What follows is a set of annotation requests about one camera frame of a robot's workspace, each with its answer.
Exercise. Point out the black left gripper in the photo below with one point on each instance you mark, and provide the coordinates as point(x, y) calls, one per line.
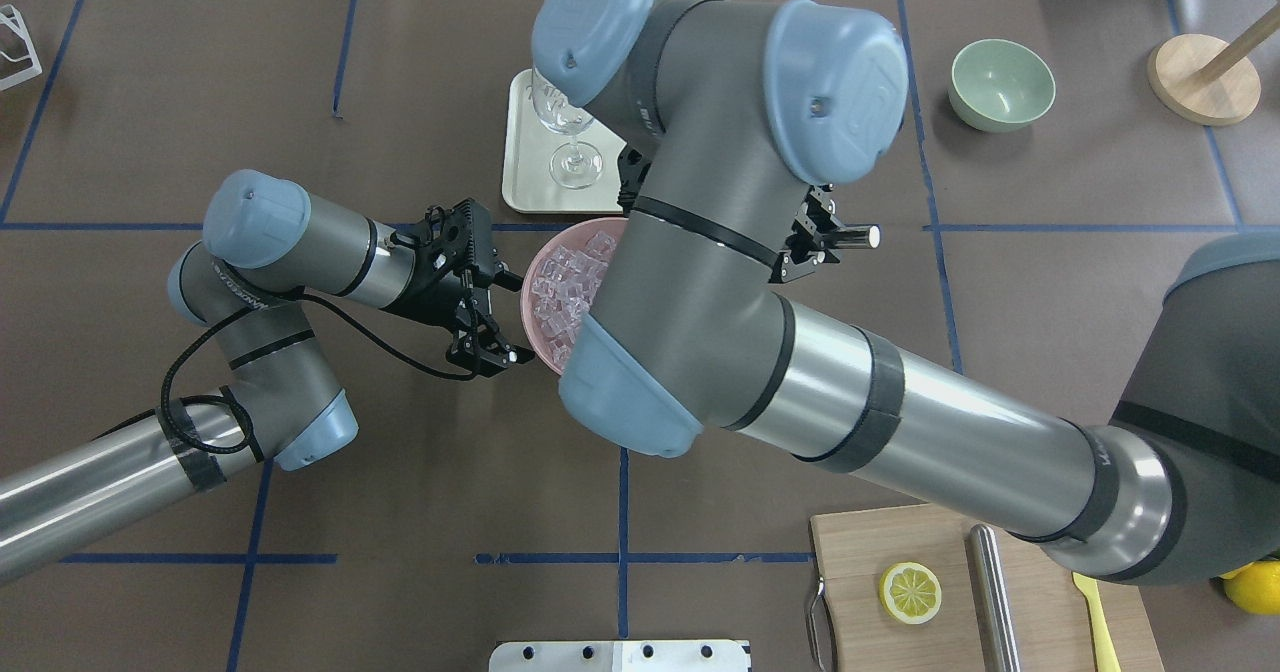
point(424, 292)

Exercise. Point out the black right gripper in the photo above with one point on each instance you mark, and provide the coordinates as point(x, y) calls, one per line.
point(812, 237)

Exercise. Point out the pink bowl of ice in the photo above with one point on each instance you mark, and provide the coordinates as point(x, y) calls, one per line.
point(561, 284)

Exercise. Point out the metal ice scoop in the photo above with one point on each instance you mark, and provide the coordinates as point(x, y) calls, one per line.
point(854, 237)

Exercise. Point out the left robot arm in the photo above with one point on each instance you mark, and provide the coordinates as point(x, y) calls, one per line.
point(256, 386)

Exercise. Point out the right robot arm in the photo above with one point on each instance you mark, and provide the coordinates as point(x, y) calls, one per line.
point(745, 114)

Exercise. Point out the cream bear tray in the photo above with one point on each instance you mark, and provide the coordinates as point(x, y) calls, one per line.
point(527, 186)

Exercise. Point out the clear wine glass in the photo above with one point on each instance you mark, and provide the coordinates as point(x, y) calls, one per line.
point(574, 164)

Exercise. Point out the green ceramic bowl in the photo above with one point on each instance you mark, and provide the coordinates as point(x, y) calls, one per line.
point(999, 86)

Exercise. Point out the lemon half slice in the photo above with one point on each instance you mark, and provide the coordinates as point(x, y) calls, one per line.
point(910, 593)

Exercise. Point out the steel rolling rod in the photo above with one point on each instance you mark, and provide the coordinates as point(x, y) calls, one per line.
point(992, 600)

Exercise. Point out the wooden mug tree stand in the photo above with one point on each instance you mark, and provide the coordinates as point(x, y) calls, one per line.
point(1204, 72)

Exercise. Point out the wooden cutting board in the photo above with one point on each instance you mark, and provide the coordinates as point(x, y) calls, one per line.
point(854, 548)

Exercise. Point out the yellow plastic knife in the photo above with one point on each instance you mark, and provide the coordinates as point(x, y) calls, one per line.
point(1103, 647)

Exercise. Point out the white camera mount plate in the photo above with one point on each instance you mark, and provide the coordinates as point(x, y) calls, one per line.
point(623, 655)

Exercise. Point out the white wire cup rack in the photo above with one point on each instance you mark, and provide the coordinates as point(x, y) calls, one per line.
point(19, 57)

